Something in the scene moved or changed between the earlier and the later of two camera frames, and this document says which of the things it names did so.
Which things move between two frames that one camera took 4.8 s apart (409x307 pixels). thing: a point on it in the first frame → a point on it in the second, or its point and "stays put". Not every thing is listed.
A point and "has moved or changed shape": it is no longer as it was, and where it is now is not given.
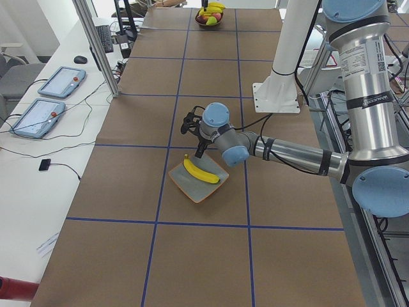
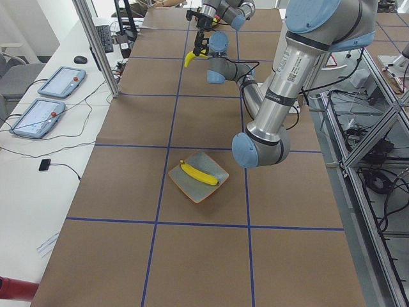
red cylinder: (11, 288) stays put
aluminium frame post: (81, 6) stays put
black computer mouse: (80, 59) stays put
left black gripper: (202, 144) → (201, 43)
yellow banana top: (198, 172) has moved or changed shape
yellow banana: (212, 7) has moved or changed shape
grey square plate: (197, 190) stays put
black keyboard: (106, 38) stays put
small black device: (44, 164) stays put
